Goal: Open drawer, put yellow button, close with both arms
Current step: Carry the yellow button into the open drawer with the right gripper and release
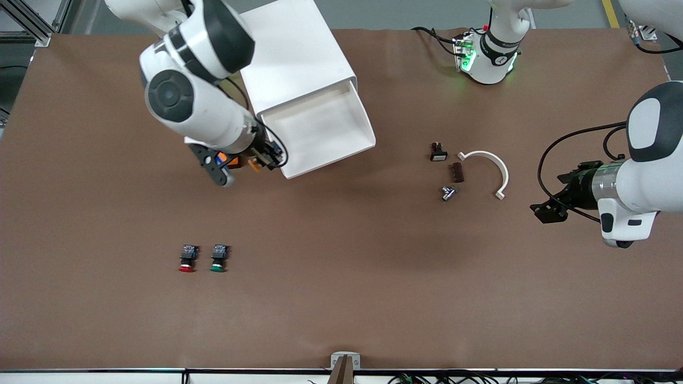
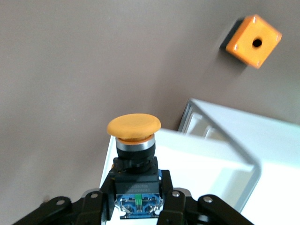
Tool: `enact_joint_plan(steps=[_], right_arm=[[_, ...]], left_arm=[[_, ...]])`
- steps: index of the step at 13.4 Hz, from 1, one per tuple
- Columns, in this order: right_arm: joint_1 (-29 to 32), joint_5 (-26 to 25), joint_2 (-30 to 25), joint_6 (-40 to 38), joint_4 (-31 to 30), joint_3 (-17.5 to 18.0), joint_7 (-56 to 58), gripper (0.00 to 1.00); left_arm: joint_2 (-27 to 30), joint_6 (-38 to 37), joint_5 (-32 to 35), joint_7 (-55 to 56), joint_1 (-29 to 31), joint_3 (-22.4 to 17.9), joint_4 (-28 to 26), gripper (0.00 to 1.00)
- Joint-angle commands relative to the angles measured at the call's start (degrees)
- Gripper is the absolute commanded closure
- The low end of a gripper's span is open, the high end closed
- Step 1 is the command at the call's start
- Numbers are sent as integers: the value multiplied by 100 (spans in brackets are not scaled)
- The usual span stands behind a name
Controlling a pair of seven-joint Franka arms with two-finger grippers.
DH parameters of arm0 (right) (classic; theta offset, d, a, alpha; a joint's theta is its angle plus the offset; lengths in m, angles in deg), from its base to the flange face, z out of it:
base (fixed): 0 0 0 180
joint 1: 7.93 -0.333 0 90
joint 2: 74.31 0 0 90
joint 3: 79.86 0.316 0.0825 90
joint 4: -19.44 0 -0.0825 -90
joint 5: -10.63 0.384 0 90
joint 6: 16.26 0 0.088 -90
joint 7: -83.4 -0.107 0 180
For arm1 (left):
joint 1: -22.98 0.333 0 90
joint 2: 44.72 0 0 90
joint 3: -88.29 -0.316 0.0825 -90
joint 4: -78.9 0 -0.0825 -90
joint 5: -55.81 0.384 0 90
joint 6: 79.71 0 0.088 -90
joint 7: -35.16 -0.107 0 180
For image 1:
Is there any yellow mushroom push button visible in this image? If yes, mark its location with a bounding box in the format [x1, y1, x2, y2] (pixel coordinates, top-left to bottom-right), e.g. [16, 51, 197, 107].
[248, 141, 283, 173]

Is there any white drawer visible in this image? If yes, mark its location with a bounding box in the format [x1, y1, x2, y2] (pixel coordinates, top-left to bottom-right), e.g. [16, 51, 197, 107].
[258, 79, 376, 179]

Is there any white drawer cabinet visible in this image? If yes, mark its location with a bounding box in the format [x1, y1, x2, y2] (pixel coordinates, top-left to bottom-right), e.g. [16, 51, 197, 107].
[235, 0, 357, 121]

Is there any green mushroom push button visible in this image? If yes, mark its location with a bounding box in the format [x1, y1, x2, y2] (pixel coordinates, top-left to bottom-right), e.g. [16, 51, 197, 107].
[209, 244, 230, 273]

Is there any red mushroom push button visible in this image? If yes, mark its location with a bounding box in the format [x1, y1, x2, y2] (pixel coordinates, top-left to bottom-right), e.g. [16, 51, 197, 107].
[178, 245, 199, 273]

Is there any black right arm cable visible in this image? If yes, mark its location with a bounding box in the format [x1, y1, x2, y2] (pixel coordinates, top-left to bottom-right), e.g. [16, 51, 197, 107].
[219, 77, 289, 169]

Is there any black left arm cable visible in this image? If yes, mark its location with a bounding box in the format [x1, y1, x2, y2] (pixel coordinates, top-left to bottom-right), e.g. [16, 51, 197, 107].
[537, 122, 629, 222]

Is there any white curved plastic bracket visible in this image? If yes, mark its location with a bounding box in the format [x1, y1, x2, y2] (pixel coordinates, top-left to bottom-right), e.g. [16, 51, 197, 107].
[457, 151, 509, 201]

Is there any aluminium frame profile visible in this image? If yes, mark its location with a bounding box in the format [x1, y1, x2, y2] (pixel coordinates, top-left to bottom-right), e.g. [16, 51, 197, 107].
[627, 20, 658, 41]
[0, 0, 73, 47]

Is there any bundle of cables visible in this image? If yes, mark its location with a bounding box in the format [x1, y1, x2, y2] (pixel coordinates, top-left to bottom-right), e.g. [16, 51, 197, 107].
[387, 373, 683, 384]

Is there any black cable at arm base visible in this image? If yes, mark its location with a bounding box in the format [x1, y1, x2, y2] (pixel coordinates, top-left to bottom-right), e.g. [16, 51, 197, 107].
[411, 27, 459, 57]

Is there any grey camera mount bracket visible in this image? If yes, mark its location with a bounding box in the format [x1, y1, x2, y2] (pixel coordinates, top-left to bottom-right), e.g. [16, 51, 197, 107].
[330, 351, 361, 384]

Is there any white table edge rail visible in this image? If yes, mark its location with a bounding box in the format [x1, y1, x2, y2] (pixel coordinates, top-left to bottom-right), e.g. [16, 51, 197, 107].
[0, 367, 683, 384]

